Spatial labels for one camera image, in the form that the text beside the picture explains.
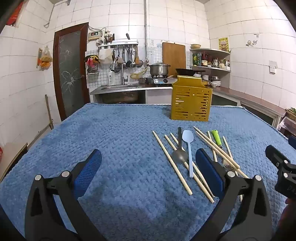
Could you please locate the white corner shelf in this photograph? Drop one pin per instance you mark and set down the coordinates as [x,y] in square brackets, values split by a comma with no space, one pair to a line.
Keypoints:
[222,51]

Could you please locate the steel gas stove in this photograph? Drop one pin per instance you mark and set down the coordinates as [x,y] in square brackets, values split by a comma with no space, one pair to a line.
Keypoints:
[161,80]

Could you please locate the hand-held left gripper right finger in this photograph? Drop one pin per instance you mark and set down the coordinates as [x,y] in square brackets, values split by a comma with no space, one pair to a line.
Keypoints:
[208,171]

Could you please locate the black mesh strainer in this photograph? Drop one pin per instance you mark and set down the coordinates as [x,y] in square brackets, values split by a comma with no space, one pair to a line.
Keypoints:
[116,66]

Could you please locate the vertical metal pipe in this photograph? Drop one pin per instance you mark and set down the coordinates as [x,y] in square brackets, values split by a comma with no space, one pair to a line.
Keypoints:
[145,27]

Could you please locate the wooden stick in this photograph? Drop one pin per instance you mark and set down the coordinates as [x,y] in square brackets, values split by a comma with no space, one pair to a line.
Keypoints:
[49,111]

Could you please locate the stack of white bowls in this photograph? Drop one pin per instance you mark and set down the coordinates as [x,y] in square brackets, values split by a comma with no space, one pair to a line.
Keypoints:
[215,82]

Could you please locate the white soap bottle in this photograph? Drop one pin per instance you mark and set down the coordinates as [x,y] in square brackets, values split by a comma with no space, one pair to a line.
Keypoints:
[111,78]

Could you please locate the brown frosted glass door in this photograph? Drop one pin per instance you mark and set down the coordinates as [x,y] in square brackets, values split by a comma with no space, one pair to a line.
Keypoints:
[69,69]

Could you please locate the yellow slotted utensil holder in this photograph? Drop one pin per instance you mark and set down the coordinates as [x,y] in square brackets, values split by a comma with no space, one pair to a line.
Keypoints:
[190,102]

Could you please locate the green bottle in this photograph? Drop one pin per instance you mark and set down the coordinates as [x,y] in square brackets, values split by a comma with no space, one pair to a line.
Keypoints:
[197,59]

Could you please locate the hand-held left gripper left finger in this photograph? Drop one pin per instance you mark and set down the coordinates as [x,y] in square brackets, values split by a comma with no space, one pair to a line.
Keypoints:
[87,171]

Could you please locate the stainless steel sink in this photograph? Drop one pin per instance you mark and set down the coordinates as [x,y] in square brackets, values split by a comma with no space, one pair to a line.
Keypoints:
[120,87]

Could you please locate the dark sauce bottle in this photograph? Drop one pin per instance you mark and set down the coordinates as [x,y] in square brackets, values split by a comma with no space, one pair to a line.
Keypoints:
[204,60]

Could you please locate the grey metal spoon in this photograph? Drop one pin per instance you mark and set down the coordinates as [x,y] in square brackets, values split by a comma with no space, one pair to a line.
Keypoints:
[180,156]

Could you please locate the wooden spatula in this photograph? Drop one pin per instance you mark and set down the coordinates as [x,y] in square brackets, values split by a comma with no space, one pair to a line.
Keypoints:
[138,60]

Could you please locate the black wok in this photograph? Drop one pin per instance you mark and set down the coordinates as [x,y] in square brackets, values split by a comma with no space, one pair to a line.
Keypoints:
[187,71]

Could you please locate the steel pot with lid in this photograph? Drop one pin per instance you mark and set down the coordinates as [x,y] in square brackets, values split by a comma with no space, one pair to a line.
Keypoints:
[159,69]

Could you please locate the metal wall utensil rack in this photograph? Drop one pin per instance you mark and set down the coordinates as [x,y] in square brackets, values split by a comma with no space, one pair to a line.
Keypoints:
[118,44]

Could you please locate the blue textured blanket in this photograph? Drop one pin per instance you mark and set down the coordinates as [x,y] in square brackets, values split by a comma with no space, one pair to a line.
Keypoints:
[120,143]

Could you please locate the tan bowl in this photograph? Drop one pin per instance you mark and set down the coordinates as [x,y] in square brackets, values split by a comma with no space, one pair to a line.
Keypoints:
[195,46]

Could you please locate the yellow wall poster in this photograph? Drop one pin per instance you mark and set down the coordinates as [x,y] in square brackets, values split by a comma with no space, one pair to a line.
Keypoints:
[223,44]

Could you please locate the box of vegetables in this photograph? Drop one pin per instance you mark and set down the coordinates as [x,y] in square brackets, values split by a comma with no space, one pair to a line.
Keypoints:
[291,114]

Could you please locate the kitchen counter with cabinets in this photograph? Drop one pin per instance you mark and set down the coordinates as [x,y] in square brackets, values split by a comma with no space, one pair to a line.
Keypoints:
[157,95]

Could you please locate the white electric control box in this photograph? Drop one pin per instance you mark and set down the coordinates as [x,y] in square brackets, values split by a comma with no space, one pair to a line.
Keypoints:
[94,36]

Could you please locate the small metal cup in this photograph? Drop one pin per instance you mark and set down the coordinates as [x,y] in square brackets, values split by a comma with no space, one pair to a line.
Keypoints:
[143,81]

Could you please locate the wooden cutting board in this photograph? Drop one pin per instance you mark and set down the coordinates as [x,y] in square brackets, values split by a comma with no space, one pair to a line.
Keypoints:
[174,55]

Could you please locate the light blue plastic spoon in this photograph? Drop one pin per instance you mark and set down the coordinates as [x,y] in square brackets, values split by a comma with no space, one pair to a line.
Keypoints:
[186,136]

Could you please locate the cup of dark utensils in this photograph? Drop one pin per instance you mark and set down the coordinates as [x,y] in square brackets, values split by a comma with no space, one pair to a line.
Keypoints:
[108,39]

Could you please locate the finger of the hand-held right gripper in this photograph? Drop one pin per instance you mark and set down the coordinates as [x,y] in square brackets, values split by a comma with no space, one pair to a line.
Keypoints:
[276,155]
[292,142]

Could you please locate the metal ladle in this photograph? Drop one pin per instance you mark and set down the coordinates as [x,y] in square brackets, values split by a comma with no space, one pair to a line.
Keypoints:
[128,62]

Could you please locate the wall hooks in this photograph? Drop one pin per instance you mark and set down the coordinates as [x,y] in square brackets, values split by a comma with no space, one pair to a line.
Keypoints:
[251,43]

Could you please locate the white hanging cloth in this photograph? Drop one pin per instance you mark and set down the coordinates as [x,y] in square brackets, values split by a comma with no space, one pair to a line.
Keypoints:
[106,56]

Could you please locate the orange plastic bag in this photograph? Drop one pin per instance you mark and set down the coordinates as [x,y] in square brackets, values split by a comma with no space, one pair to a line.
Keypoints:
[45,60]

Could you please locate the bunch of wooden chopsticks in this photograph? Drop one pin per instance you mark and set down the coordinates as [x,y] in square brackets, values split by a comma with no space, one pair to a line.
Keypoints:
[171,162]

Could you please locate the metal faucet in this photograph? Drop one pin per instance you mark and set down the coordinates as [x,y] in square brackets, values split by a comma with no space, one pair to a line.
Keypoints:
[123,76]

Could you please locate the grey wall conduit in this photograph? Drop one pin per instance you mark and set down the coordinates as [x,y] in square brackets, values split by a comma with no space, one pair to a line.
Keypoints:
[51,14]

